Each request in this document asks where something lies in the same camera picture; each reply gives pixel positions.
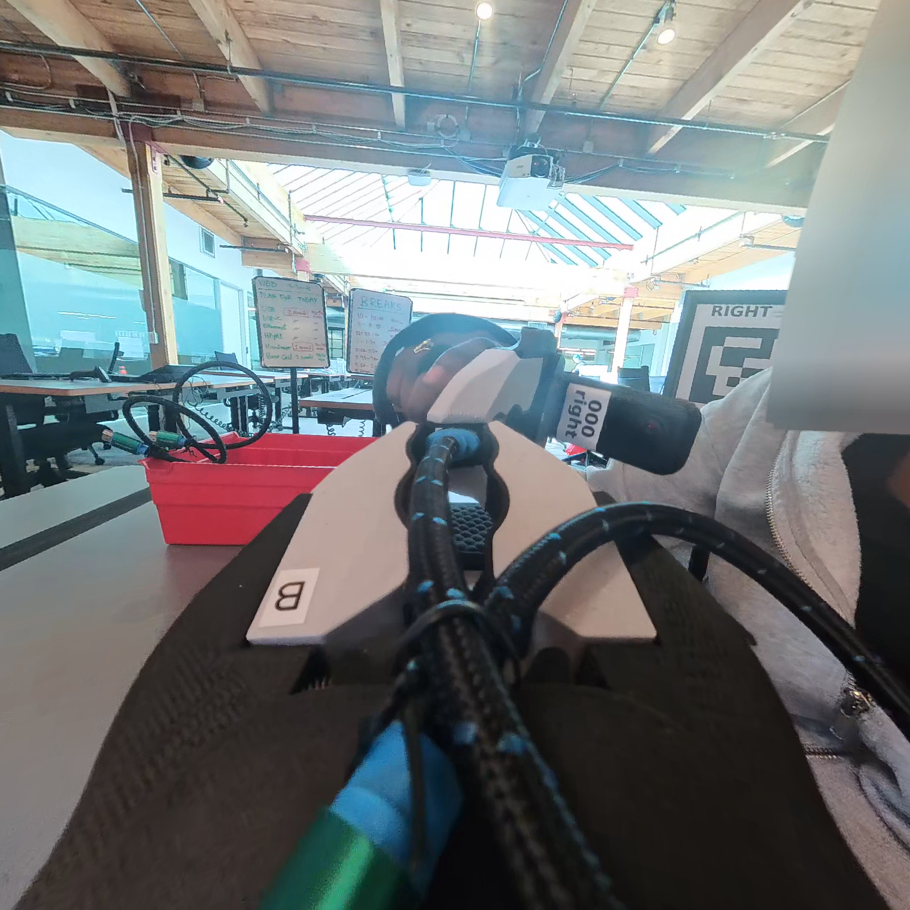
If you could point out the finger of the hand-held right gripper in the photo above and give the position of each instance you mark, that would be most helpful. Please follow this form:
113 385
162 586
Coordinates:
483 387

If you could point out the wooden office desk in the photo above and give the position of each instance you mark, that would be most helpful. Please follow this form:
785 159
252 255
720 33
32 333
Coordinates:
42 386
234 384
341 399

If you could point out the person's right hand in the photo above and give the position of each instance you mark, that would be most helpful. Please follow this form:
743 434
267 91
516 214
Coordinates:
419 377

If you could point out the red plastic bin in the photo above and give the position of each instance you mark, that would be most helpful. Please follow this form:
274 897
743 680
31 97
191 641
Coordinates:
227 497

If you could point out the black dome camera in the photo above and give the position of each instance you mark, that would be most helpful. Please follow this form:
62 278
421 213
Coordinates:
197 161

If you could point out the white ceiling projector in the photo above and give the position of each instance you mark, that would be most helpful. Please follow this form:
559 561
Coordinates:
526 186

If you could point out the person's torso in grey hoodie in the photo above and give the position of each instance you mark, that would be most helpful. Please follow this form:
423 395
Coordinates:
746 497

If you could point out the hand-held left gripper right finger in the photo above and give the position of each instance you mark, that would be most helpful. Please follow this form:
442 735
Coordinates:
547 490

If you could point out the ceiling spot light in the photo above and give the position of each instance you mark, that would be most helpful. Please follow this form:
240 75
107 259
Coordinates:
483 9
666 34

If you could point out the red ceiling pipe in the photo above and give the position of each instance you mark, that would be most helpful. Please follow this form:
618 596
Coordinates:
462 231

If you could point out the wooden support post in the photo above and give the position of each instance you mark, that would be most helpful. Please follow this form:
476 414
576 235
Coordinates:
153 270

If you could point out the black office chair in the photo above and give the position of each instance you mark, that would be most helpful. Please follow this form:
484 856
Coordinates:
18 355

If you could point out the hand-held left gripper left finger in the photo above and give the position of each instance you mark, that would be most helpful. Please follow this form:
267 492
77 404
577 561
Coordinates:
341 540

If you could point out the whiteboard on stand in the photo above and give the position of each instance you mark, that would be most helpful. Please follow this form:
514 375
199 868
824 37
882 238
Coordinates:
291 320
377 327

